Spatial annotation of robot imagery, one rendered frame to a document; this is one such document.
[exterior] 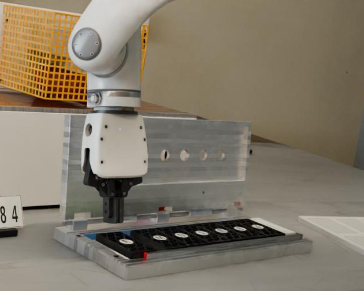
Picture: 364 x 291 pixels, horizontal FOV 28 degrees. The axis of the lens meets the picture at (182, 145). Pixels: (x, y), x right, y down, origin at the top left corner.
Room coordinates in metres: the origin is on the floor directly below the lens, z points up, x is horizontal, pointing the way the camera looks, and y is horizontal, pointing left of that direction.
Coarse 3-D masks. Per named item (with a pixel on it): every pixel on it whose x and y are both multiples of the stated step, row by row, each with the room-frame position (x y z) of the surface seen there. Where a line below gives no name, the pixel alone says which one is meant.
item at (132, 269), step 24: (144, 216) 1.29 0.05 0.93; (168, 216) 1.32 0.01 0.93; (216, 216) 1.42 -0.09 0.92; (240, 216) 1.45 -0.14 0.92; (72, 240) 1.14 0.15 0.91; (120, 264) 1.04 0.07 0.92; (144, 264) 1.05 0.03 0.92; (168, 264) 1.09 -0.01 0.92; (192, 264) 1.12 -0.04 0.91; (216, 264) 1.16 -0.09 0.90
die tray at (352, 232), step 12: (300, 216) 1.57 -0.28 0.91; (312, 216) 1.59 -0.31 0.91; (312, 228) 1.52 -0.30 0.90; (324, 228) 1.49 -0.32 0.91; (336, 228) 1.51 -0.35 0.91; (348, 228) 1.53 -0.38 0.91; (360, 228) 1.54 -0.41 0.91; (336, 240) 1.44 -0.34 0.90; (348, 240) 1.42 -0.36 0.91; (360, 240) 1.44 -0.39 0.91; (360, 252) 1.37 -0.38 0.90
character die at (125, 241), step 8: (112, 232) 1.16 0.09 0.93; (120, 232) 1.17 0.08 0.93; (96, 240) 1.14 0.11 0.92; (104, 240) 1.12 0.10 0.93; (112, 240) 1.12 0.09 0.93; (120, 240) 1.12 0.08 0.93; (128, 240) 1.13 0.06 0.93; (136, 240) 1.14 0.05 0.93; (112, 248) 1.10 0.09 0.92; (120, 248) 1.09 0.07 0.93; (128, 248) 1.09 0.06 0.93; (136, 248) 1.10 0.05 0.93; (144, 248) 1.11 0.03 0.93; (152, 248) 1.11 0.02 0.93; (128, 256) 1.07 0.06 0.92; (136, 256) 1.07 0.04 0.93
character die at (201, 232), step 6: (180, 228) 1.25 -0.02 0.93; (186, 228) 1.26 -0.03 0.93; (192, 228) 1.26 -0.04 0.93; (198, 228) 1.26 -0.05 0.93; (198, 234) 1.22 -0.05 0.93; (204, 234) 1.23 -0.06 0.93; (210, 234) 1.23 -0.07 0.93; (216, 234) 1.24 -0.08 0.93; (210, 240) 1.20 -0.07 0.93; (216, 240) 1.21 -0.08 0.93; (222, 240) 1.21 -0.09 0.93; (228, 240) 1.21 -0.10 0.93
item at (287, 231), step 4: (252, 220) 1.38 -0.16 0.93; (256, 220) 1.39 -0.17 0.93; (260, 220) 1.40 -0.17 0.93; (264, 220) 1.39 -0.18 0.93; (264, 224) 1.36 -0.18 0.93; (268, 224) 1.37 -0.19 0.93; (272, 224) 1.37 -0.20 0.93; (276, 228) 1.35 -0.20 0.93; (280, 228) 1.36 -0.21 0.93; (284, 228) 1.35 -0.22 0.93; (284, 232) 1.32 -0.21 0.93; (288, 232) 1.33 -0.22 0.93; (292, 232) 1.33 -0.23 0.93
